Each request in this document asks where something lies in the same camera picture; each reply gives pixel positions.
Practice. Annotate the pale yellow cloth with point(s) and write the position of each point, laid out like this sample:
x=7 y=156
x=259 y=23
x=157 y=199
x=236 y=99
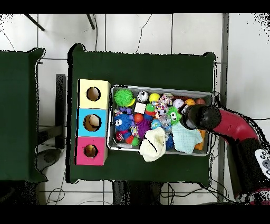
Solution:
x=152 y=146

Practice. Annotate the mint green cloth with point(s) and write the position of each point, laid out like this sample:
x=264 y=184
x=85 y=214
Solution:
x=185 y=139

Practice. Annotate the wooden box three holes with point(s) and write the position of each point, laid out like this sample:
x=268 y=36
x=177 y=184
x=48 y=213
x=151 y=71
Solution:
x=92 y=110

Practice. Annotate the pale wooden cube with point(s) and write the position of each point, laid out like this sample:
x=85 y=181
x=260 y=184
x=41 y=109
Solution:
x=140 y=107

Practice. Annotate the dark blue spiky ball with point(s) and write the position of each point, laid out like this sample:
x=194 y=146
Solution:
x=123 y=122

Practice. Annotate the small silver can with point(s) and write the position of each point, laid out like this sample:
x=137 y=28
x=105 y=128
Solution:
x=142 y=96

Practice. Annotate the purple spiky toy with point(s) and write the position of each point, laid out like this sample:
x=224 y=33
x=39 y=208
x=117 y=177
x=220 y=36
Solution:
x=143 y=127

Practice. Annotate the plain green spiky ball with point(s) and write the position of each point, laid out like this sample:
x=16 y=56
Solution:
x=123 y=97

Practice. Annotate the yellow ball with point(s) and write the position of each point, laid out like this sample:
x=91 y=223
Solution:
x=154 y=97

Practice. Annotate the blue globe ball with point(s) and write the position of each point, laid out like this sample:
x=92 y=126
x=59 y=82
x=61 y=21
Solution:
x=156 y=124

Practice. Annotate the white baseball toy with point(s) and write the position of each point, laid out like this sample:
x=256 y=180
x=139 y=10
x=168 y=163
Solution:
x=178 y=103

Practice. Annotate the black flat panel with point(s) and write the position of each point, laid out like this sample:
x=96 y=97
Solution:
x=60 y=105

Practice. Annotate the black tripod leg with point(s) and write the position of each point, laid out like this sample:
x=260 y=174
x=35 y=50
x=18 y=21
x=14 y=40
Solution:
x=90 y=21
x=33 y=22

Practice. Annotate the dark green side table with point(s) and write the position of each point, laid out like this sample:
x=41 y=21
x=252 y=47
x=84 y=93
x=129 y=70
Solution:
x=25 y=105

